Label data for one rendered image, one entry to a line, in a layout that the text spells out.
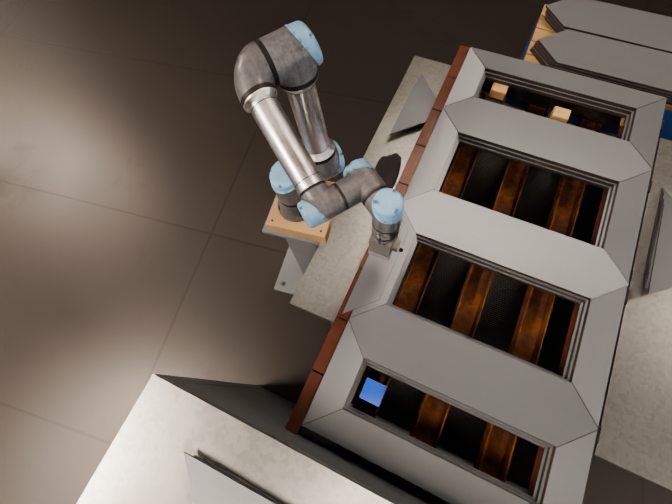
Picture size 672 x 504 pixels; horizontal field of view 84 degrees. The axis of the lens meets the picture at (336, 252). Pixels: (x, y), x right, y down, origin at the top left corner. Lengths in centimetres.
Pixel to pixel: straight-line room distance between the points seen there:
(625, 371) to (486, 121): 95
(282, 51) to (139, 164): 197
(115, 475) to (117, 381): 129
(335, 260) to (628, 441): 106
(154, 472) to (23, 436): 164
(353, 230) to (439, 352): 57
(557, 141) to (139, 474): 163
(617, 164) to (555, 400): 84
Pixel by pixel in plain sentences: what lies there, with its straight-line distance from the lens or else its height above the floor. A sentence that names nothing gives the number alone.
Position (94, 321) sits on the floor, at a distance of 256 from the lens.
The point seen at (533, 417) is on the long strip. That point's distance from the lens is 126.
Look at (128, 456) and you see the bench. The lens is 114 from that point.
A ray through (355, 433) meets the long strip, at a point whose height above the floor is 86.
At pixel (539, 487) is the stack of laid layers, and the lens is 130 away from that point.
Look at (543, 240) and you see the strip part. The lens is 140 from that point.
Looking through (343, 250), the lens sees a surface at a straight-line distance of 145.
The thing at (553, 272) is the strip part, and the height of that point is 86.
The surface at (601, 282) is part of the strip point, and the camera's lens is 143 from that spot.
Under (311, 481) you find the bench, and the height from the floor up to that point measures 105.
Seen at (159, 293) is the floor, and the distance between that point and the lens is 240.
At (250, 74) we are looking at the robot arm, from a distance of 102.
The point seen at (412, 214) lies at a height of 86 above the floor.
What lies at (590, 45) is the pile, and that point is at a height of 85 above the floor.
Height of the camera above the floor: 203
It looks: 69 degrees down
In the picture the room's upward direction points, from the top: 11 degrees counter-clockwise
